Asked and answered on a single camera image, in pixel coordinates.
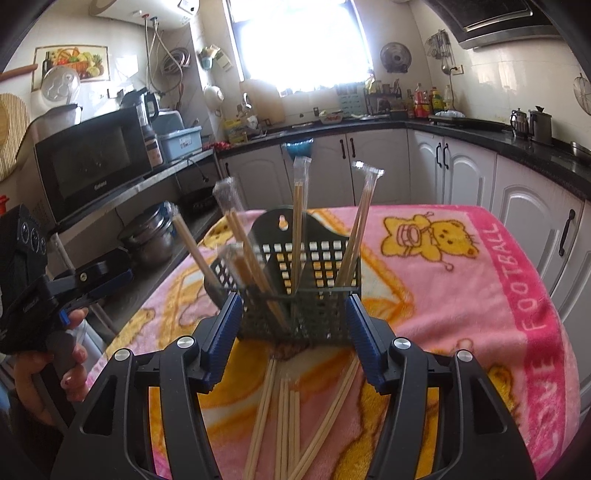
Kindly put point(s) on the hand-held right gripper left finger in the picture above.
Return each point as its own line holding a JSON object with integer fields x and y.
{"x": 224, "y": 339}

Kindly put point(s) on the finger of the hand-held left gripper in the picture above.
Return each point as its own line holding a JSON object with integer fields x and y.
{"x": 92, "y": 279}

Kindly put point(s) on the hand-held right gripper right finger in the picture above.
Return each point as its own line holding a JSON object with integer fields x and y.
{"x": 364, "y": 344}

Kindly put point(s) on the dark green utensil basket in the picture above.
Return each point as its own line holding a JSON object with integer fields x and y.
{"x": 318, "y": 318}

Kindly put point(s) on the bamboo chopstick pair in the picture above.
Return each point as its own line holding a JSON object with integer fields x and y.
{"x": 244, "y": 249}
{"x": 240, "y": 270}
{"x": 299, "y": 212}
{"x": 362, "y": 212}
{"x": 194, "y": 251}

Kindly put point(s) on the pile of chopsticks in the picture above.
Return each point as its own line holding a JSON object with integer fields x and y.
{"x": 284, "y": 429}

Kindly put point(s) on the small hanging utensils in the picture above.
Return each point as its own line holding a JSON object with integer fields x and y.
{"x": 438, "y": 48}

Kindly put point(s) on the person's left hand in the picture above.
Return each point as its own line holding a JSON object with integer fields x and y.
{"x": 32, "y": 387}

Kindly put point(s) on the stacked metal pots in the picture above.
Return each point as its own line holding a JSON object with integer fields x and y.
{"x": 147, "y": 237}

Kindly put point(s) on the pink printed blanket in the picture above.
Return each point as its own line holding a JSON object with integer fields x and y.
{"x": 461, "y": 314}

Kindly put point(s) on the steel shelf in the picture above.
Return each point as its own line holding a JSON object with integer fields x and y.
{"x": 138, "y": 184}

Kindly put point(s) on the black microwave oven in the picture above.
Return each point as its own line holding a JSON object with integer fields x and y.
{"x": 87, "y": 170}

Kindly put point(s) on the round woven bamboo tray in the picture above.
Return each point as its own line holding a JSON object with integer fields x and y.
{"x": 11, "y": 134}

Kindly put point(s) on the grey lidded pot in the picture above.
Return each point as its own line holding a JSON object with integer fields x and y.
{"x": 57, "y": 116}

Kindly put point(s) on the blue plastic box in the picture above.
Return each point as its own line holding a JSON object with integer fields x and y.
{"x": 180, "y": 144}

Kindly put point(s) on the white round plastic cover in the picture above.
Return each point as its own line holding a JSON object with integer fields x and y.
{"x": 60, "y": 87}

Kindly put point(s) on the black electric kettle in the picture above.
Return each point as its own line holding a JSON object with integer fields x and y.
{"x": 141, "y": 104}

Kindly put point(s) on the wooden rolling pin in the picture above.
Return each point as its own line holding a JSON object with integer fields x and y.
{"x": 18, "y": 73}

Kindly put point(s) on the white kitchen cabinets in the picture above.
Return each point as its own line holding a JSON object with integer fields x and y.
{"x": 517, "y": 212}

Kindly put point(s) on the blue bowl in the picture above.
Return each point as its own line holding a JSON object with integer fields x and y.
{"x": 298, "y": 150}

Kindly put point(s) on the yellow packets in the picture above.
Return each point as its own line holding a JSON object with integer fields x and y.
{"x": 238, "y": 131}

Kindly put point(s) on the bowl by sink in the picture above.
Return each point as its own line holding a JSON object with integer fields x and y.
{"x": 331, "y": 117}

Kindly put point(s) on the beige cutting board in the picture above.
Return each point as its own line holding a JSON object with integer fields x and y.
{"x": 263, "y": 101}

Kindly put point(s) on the green small drawer box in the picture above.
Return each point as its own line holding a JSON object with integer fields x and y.
{"x": 350, "y": 100}

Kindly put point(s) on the black gas stove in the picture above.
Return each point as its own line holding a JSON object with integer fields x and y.
{"x": 466, "y": 122}

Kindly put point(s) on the black spice rack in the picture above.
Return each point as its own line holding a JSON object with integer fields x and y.
{"x": 383, "y": 99}

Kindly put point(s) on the group of condiment bottles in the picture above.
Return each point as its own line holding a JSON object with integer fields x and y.
{"x": 429, "y": 101}

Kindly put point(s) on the black kitchen countertop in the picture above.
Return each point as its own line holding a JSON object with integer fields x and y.
{"x": 531, "y": 152}

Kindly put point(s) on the metal teapot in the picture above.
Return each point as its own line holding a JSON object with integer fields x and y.
{"x": 520, "y": 123}

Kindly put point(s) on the white water heater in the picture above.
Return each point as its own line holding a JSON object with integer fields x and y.
{"x": 152, "y": 7}

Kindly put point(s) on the kitchen window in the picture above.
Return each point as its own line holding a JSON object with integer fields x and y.
{"x": 300, "y": 41}

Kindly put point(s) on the black range hood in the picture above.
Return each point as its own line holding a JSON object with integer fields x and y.
{"x": 489, "y": 18}

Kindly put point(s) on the fruit wall poster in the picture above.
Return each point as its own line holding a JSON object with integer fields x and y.
{"x": 90, "y": 57}

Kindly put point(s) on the white round wall item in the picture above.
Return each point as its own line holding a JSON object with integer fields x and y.
{"x": 214, "y": 98}

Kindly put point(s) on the wall holder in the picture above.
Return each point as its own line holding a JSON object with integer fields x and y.
{"x": 214, "y": 57}

